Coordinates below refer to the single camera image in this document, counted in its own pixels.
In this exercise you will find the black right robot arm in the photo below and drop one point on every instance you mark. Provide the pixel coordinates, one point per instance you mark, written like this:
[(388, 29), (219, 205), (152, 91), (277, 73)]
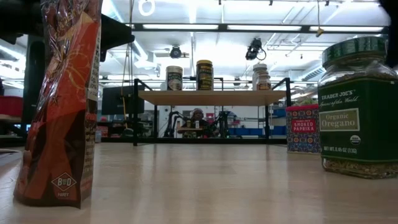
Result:
[(392, 31)]

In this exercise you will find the glossy printed bag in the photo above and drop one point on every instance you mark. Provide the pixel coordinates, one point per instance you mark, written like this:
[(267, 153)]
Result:
[(62, 124)]

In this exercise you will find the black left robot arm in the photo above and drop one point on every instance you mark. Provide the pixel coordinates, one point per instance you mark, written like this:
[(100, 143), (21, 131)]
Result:
[(18, 15)]

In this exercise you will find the red lid paprika tin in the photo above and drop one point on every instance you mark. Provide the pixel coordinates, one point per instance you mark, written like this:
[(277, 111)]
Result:
[(303, 130)]

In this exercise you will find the red storage bin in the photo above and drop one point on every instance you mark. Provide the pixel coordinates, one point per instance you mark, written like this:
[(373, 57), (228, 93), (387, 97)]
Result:
[(11, 105)]

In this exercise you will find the green lid oregano jar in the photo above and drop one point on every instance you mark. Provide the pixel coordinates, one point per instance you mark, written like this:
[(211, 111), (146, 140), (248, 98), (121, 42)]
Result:
[(357, 124)]

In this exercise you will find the wooden shelf black metal legs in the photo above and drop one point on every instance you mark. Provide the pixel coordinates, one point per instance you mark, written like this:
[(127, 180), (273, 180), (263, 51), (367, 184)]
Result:
[(211, 97)]

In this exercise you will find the yellow lid spice jar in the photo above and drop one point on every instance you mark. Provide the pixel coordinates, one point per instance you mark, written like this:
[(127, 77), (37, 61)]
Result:
[(204, 76)]

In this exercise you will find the hanging yellow tag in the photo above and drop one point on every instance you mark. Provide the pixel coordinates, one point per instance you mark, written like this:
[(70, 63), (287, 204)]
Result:
[(319, 31)]

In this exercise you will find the white lid spice bottle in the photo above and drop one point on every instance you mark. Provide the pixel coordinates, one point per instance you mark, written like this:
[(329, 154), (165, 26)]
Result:
[(259, 68)]

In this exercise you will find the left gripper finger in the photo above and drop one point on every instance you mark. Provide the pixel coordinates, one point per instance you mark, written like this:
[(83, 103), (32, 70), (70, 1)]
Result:
[(115, 35)]

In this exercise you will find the tan lid spice jar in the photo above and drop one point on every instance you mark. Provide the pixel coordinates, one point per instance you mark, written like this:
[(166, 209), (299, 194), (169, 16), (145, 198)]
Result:
[(174, 79)]

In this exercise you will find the person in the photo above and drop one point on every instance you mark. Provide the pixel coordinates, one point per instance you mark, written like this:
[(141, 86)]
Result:
[(196, 115)]

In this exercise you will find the blue storage bins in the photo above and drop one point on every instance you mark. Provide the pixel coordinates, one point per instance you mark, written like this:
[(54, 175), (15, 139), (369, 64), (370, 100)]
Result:
[(248, 131)]

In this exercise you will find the black metal table frame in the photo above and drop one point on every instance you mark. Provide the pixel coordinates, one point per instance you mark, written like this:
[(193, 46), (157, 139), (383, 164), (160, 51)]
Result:
[(242, 140)]

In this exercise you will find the black monitor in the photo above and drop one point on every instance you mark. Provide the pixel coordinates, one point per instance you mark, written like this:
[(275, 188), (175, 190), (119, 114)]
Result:
[(121, 101)]

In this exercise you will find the black overhead camera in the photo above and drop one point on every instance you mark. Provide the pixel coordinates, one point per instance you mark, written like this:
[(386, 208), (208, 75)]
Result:
[(175, 52), (255, 48)]

